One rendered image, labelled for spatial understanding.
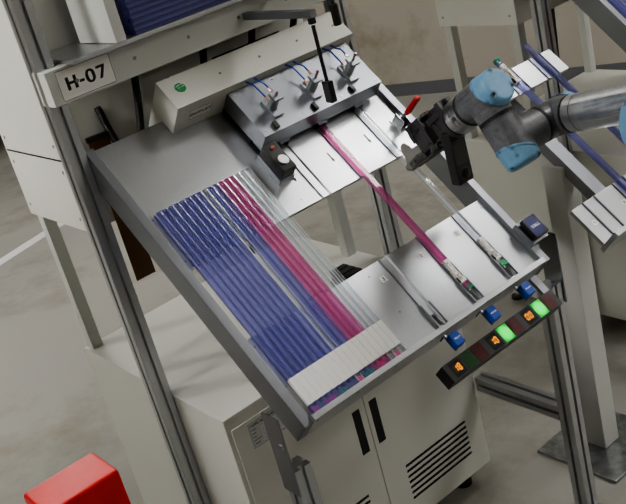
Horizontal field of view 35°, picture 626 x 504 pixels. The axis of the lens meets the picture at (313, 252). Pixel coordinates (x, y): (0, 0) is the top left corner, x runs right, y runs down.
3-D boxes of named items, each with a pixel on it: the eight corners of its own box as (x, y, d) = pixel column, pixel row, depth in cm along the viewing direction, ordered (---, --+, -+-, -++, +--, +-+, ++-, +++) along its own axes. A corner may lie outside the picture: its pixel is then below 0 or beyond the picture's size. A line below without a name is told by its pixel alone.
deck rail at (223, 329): (305, 436, 183) (313, 422, 178) (297, 442, 182) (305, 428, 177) (90, 166, 204) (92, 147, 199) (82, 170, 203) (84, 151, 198)
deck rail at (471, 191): (538, 274, 218) (550, 258, 213) (532, 278, 217) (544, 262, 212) (333, 58, 239) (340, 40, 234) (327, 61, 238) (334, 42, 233)
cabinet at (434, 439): (495, 478, 265) (451, 273, 241) (298, 644, 229) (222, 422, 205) (339, 409, 315) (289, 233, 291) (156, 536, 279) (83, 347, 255)
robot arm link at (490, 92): (498, 109, 186) (474, 71, 186) (467, 135, 195) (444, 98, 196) (526, 96, 190) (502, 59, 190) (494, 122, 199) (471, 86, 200)
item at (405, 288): (533, 267, 215) (540, 259, 212) (304, 425, 181) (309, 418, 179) (474, 205, 221) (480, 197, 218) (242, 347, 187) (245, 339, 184)
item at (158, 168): (418, 156, 228) (425, 142, 224) (184, 283, 194) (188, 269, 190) (327, 60, 238) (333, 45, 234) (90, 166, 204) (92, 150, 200)
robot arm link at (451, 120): (491, 118, 199) (464, 133, 195) (478, 128, 203) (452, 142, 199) (470, 87, 200) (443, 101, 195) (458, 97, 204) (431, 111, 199)
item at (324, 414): (532, 278, 217) (546, 260, 211) (305, 436, 183) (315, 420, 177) (528, 274, 217) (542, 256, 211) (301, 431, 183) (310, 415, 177)
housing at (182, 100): (337, 75, 238) (353, 32, 226) (169, 152, 213) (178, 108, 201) (316, 53, 240) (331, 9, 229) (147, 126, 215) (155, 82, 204)
